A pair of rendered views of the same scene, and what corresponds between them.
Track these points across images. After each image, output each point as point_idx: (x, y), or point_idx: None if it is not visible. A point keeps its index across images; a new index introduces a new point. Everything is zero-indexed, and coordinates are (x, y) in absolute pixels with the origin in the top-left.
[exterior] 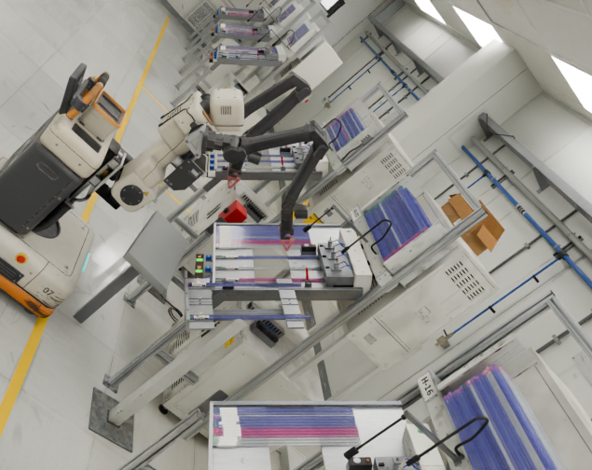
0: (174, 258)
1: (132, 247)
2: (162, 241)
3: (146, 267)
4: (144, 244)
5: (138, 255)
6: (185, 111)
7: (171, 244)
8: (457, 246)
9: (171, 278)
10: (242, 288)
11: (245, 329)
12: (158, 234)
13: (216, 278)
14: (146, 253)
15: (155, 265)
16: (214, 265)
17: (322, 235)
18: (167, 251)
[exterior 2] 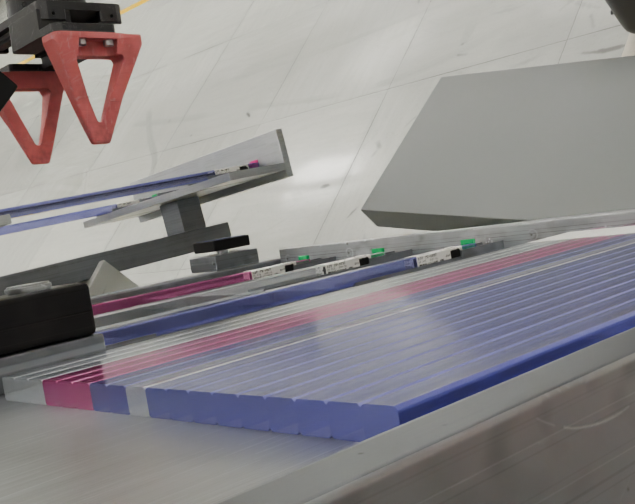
0: (548, 197)
1: (469, 75)
2: (614, 128)
3: (414, 133)
4: (517, 90)
5: (445, 100)
6: None
7: None
8: None
9: (418, 210)
10: (183, 277)
11: None
12: None
13: (329, 258)
14: (480, 111)
15: (442, 149)
16: (401, 235)
17: None
18: (567, 160)
